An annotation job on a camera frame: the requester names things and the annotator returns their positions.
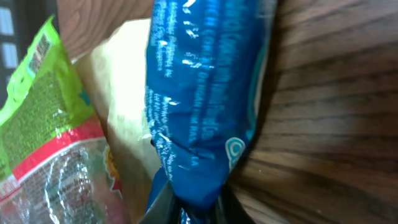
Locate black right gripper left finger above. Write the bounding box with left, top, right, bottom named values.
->
left=139, top=182, right=180, bottom=224

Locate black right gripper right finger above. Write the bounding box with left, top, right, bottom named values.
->
left=217, top=185, right=255, bottom=224

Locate green clear snack bag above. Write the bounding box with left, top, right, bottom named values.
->
left=1, top=19, right=129, bottom=223

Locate beige paper snack bag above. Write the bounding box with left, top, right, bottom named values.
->
left=73, top=19, right=160, bottom=223

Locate blue snack packet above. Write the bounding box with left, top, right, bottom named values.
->
left=145, top=0, right=277, bottom=223

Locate grey plastic mesh basket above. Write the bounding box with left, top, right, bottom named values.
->
left=1, top=0, right=59, bottom=106

